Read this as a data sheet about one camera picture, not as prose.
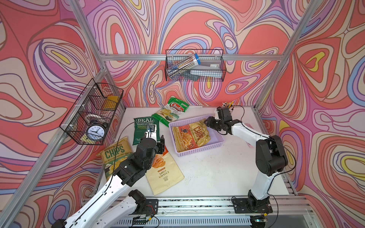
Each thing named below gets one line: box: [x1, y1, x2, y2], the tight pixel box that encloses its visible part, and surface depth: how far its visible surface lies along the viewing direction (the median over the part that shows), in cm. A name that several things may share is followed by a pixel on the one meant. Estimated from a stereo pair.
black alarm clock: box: [86, 119, 109, 142], surface depth 69 cm
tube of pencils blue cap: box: [166, 53, 202, 78], surface depth 82 cm
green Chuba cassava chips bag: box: [151, 97, 190, 128], surface depth 120 cm
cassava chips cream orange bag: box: [144, 146, 185, 196], surface depth 86 cm
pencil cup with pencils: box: [221, 101, 235, 109], surface depth 101 cm
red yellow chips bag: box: [171, 118, 211, 153], surface depth 101 cm
